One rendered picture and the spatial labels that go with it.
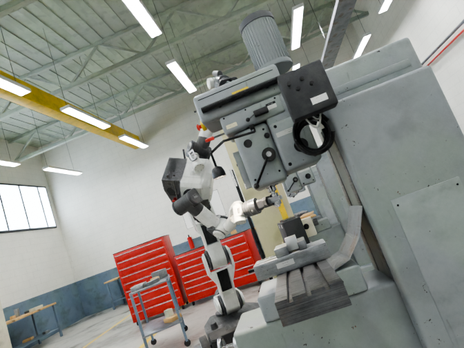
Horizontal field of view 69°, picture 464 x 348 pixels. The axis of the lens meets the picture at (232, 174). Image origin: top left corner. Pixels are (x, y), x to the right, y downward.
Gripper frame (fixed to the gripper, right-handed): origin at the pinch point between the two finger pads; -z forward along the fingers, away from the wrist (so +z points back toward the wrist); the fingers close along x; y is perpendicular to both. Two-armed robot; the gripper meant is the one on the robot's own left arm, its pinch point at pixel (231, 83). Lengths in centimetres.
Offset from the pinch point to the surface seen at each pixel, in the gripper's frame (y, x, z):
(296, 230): -92, -17, -22
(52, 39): 93, 126, 680
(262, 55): 12.0, -15.4, -11.3
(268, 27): 24.8, -23.4, -7.9
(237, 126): -18.7, 9.3, -21.7
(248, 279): -383, -82, 298
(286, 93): -3, -5, -51
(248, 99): -6.9, 0.3, -20.5
